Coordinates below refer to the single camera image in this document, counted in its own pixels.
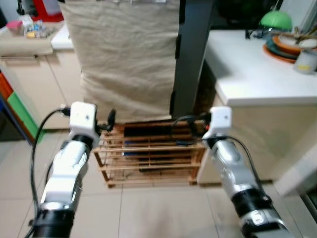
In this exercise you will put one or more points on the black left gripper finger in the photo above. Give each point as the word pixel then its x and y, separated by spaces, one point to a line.
pixel 111 119

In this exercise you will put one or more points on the grey mini fridge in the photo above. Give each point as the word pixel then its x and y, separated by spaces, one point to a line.
pixel 193 59

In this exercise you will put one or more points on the wooden slat rack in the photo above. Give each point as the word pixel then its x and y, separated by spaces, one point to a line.
pixel 148 147

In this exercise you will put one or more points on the white counter cabinet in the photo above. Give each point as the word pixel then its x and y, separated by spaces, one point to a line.
pixel 257 134

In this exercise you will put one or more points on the beige linen cloth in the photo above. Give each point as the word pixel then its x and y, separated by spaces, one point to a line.
pixel 124 59

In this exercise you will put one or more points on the beige kitchen base cabinet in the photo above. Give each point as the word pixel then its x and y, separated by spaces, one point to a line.
pixel 49 89

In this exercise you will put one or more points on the orange plate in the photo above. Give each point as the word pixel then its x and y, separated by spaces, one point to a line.
pixel 277 57

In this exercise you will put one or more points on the dark teal plate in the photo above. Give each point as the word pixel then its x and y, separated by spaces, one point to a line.
pixel 271 48

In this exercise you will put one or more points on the grey mug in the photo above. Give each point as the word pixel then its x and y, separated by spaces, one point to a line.
pixel 304 62

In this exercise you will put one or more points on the clear bag of sweets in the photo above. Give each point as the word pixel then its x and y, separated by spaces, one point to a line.
pixel 38 30

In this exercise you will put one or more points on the dark glass window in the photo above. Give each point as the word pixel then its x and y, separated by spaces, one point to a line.
pixel 237 12

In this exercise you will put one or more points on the green dome lamp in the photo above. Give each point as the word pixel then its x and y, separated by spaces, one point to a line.
pixel 276 21

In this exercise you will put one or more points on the small pink box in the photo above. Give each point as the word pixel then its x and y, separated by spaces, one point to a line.
pixel 14 27

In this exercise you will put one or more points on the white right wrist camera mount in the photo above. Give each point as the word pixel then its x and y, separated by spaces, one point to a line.
pixel 220 119

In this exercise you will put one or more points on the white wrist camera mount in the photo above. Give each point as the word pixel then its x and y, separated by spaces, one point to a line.
pixel 81 116
pixel 220 119

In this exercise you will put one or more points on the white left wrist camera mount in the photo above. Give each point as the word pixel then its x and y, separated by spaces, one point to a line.
pixel 81 116

